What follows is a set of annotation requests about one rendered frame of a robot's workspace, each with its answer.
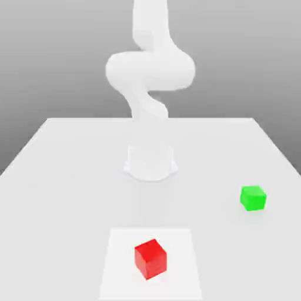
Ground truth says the small red cube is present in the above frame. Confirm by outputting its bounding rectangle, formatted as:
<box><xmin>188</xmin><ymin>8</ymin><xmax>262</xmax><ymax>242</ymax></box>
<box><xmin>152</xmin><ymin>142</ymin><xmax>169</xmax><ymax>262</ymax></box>
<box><xmin>134</xmin><ymin>238</ymin><xmax>168</xmax><ymax>281</ymax></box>

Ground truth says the small green cube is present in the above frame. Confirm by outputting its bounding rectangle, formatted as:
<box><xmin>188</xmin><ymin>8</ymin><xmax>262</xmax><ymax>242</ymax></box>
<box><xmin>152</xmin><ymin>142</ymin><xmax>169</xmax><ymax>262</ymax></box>
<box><xmin>239</xmin><ymin>185</ymin><xmax>267</xmax><ymax>212</ymax></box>

